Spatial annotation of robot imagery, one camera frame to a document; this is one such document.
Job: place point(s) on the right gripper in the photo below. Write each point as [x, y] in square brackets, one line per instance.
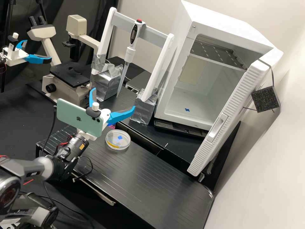
[89, 137]

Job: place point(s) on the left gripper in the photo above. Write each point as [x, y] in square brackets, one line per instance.
[15, 57]

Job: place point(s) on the petri dish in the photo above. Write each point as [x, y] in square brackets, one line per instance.
[118, 140]

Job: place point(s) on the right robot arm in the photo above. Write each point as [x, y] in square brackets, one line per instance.
[40, 167]

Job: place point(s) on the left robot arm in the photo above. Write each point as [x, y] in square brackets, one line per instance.
[2, 62]

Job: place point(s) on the left phone holder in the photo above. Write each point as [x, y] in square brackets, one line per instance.
[14, 39]

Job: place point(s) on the cream microscope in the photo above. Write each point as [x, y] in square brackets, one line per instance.
[71, 89]

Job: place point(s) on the white pipette stand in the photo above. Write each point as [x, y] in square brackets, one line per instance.
[153, 71]

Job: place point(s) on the pipette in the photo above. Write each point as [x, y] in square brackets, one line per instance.
[134, 33]

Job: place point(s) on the incubator door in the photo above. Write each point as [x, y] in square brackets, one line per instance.
[228, 114]

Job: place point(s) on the white incubator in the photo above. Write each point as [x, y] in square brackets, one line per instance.
[214, 23]

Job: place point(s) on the right wrist camera phone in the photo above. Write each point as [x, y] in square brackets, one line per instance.
[73, 114]

